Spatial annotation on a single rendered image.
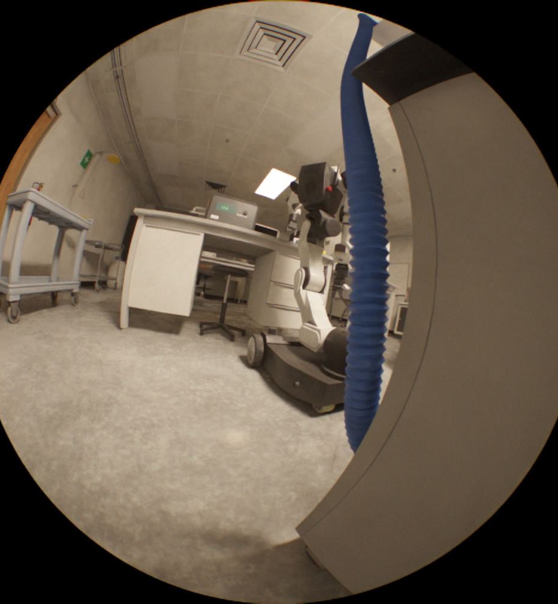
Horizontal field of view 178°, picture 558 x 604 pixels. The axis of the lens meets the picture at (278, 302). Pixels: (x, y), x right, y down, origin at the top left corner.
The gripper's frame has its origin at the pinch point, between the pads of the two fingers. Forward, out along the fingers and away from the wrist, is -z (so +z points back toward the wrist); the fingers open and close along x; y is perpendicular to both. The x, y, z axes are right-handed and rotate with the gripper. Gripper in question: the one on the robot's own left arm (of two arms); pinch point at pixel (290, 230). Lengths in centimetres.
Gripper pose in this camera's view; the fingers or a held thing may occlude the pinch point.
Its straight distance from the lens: 187.3
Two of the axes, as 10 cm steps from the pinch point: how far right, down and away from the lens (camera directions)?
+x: 8.8, 1.4, 4.5
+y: -4.4, -1.1, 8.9
